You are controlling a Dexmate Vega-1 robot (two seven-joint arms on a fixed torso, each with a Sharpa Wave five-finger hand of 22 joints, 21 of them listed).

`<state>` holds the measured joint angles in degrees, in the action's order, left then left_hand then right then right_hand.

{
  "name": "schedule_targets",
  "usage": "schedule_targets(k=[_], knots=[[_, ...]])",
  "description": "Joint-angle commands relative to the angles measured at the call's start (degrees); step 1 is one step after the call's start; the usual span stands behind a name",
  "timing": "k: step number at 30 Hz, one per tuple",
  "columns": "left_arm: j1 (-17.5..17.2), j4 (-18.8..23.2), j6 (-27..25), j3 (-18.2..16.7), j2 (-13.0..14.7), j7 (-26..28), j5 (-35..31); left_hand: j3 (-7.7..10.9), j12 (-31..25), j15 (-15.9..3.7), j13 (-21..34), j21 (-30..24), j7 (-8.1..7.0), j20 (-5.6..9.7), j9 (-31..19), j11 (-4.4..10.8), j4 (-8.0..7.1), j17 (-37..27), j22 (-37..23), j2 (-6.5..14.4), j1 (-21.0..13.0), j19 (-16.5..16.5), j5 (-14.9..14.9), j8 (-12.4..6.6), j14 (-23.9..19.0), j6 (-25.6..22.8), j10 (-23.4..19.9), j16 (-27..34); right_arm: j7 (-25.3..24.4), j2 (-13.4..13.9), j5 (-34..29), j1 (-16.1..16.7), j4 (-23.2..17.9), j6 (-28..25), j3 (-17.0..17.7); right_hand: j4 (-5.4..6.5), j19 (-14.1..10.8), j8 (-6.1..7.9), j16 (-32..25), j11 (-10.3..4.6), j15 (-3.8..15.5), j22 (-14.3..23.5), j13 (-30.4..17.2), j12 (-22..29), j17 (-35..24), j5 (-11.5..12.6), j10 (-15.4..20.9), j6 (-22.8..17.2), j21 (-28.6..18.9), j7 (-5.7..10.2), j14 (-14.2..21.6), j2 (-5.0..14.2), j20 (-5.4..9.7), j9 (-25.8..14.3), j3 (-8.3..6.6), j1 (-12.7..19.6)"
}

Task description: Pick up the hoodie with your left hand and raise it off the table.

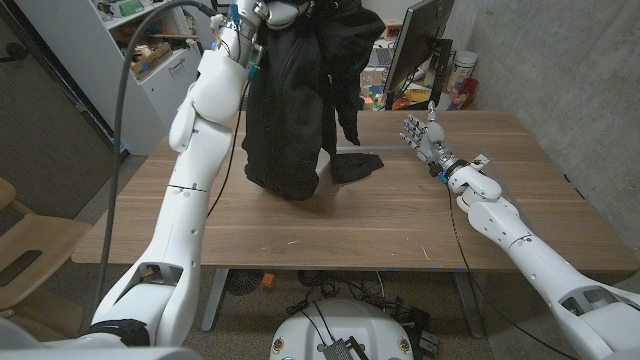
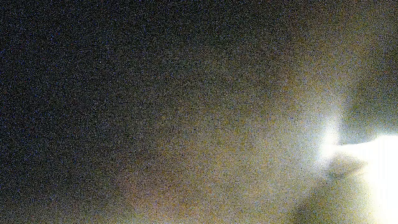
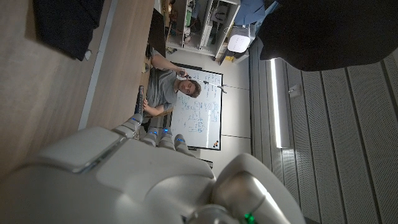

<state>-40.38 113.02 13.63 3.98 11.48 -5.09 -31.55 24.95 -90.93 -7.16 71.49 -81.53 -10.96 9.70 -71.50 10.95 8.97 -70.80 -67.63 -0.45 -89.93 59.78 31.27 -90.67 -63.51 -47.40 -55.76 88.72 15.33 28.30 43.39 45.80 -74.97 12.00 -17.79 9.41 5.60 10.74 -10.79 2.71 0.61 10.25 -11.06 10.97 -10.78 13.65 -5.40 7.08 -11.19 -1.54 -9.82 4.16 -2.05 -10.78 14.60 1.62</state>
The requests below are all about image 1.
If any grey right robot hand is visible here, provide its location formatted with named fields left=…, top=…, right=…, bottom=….
left=399, top=100, right=464, bottom=177

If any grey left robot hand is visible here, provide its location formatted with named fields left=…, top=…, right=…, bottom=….
left=233, top=0, right=314, bottom=39

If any black hoodie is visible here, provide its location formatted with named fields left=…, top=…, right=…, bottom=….
left=241, top=0, right=387, bottom=202

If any red cup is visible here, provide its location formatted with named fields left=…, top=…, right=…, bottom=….
left=458, top=77, right=480, bottom=107

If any white plastic canister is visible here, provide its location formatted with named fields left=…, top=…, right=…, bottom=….
left=446, top=50, right=479, bottom=93

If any black computer monitor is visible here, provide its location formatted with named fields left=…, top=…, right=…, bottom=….
left=383, top=0, right=456, bottom=112

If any silver laptop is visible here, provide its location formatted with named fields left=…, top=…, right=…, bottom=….
left=367, top=46, right=397, bottom=69

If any cardboard box with toys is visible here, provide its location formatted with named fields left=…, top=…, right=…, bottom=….
left=128, top=41, right=174, bottom=81

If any white shelf cabinet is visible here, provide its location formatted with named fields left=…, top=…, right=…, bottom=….
left=14, top=0, right=209, bottom=157

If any white robot torso base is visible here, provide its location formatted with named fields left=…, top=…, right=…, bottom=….
left=269, top=298, right=415, bottom=360

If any round black floor fan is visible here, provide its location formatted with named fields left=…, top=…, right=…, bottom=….
left=225, top=268, right=265, bottom=297

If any wooden chair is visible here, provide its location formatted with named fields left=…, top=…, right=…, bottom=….
left=0, top=177, right=93, bottom=321

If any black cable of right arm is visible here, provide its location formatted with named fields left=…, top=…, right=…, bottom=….
left=446, top=184, right=576, bottom=360

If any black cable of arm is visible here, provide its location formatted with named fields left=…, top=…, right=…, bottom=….
left=446, top=184, right=576, bottom=360
left=92, top=0, right=221, bottom=316

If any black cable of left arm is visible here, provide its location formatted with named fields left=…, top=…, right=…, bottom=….
left=92, top=0, right=221, bottom=316

